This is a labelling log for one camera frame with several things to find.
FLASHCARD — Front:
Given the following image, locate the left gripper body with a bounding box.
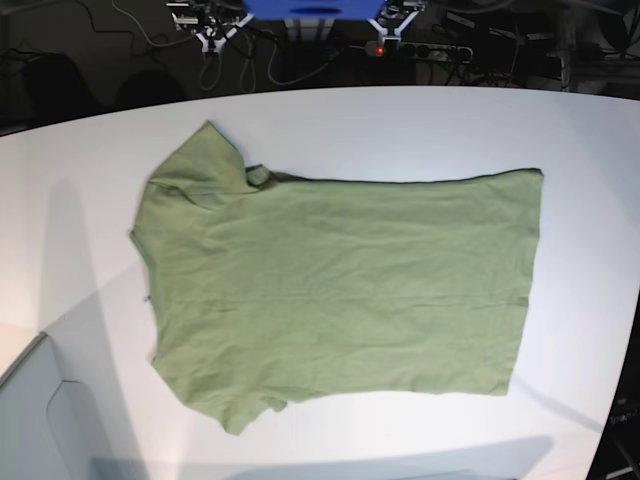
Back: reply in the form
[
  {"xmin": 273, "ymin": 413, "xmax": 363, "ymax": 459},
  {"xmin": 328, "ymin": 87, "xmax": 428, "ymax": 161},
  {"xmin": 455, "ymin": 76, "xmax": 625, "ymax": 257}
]
[{"xmin": 368, "ymin": 0, "xmax": 420, "ymax": 41}]

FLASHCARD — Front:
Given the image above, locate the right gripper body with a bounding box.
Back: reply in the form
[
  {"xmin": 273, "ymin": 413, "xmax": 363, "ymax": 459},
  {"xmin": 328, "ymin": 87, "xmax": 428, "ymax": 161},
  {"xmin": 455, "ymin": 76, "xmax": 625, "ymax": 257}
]
[{"xmin": 172, "ymin": 9, "xmax": 254, "ymax": 52}]

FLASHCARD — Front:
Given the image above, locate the green T-shirt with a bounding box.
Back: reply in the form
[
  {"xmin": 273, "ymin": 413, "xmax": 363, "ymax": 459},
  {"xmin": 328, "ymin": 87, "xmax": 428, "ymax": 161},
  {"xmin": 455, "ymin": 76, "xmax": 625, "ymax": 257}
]
[{"xmin": 131, "ymin": 124, "xmax": 544, "ymax": 435}]

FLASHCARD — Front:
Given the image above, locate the white power strip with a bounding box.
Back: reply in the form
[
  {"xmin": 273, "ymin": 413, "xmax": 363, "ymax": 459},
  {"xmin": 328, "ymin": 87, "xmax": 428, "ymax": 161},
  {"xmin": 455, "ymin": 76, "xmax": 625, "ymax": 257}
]
[{"xmin": 364, "ymin": 40, "xmax": 474, "ymax": 64}]

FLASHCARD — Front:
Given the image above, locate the blue plastic box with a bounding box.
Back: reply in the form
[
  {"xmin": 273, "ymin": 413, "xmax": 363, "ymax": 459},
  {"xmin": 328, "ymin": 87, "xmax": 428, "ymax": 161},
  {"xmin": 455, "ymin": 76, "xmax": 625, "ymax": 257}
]
[{"xmin": 243, "ymin": 0, "xmax": 385, "ymax": 20}]

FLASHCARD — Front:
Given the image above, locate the grey looped cable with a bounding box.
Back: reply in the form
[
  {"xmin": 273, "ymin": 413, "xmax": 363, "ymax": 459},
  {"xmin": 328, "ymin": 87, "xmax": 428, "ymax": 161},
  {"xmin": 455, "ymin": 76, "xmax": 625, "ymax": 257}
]
[{"xmin": 197, "ymin": 27, "xmax": 346, "ymax": 92}]

